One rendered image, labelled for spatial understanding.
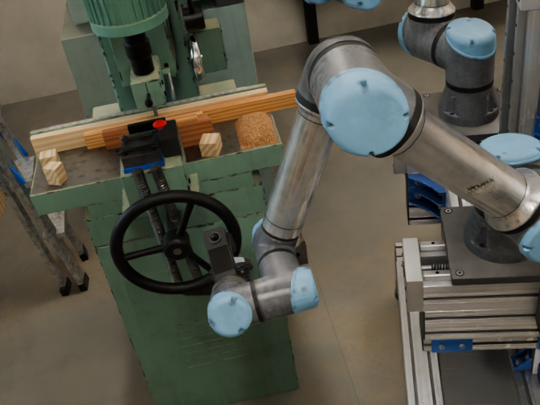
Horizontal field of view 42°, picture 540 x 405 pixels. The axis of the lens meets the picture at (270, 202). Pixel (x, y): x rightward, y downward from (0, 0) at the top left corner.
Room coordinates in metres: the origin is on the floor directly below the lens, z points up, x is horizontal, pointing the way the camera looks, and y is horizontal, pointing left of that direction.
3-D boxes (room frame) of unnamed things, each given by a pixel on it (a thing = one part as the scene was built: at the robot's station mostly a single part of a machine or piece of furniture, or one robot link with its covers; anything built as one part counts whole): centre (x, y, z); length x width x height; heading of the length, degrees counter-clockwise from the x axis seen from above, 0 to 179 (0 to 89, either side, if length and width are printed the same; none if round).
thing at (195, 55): (1.69, 0.12, 1.02); 0.12 x 0.03 x 0.12; 3
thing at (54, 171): (1.42, 0.48, 0.92); 0.04 x 0.03 x 0.05; 65
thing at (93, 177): (1.45, 0.25, 0.87); 0.61 x 0.30 x 0.06; 93
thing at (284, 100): (1.56, 0.16, 0.92); 0.54 x 0.02 x 0.04; 93
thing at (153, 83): (1.58, 0.24, 1.03); 0.14 x 0.07 x 0.09; 3
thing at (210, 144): (1.43, 0.11, 0.92); 0.05 x 0.04 x 0.04; 165
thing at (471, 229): (1.04, -0.45, 0.87); 0.15 x 0.15 x 0.10
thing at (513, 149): (1.04, -0.45, 0.98); 0.13 x 0.12 x 0.14; 2
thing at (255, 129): (1.48, 0.00, 0.92); 0.14 x 0.09 x 0.04; 3
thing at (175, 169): (1.36, 0.25, 0.91); 0.15 x 0.14 x 0.09; 93
